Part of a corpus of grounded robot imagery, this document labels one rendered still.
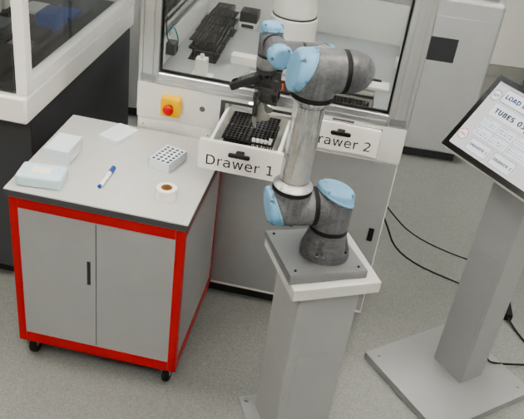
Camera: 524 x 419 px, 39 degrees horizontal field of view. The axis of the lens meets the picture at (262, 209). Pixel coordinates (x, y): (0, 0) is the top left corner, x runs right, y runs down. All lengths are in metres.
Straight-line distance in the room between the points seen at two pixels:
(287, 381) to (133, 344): 0.62
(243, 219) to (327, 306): 0.85
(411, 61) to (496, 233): 0.67
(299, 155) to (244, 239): 1.11
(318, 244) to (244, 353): 0.94
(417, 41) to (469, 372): 1.31
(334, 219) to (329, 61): 0.48
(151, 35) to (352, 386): 1.54
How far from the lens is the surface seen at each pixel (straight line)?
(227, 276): 3.18
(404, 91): 2.67
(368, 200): 2.87
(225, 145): 2.46
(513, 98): 2.64
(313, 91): 1.89
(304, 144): 1.97
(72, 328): 2.78
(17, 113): 2.79
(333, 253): 2.18
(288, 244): 2.25
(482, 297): 2.82
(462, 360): 3.01
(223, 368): 2.93
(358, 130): 2.71
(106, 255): 2.51
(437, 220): 4.08
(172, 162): 2.59
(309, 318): 2.27
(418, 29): 2.59
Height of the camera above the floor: 2.08
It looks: 33 degrees down
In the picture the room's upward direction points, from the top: 8 degrees clockwise
